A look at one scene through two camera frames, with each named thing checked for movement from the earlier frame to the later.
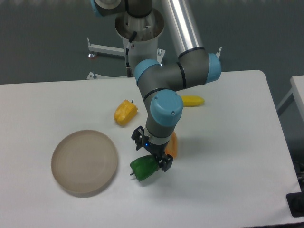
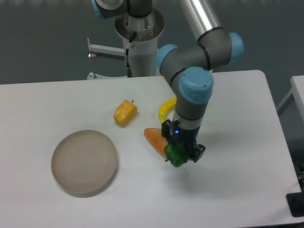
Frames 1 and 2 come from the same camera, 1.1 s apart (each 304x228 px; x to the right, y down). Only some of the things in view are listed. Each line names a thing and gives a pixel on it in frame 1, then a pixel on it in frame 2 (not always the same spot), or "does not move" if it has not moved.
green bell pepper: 144,166 -> 176,152
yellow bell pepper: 126,112 does not move
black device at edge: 296,203 does not move
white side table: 297,88 does not move
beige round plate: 85,161 does not move
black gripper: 164,161 -> 187,137
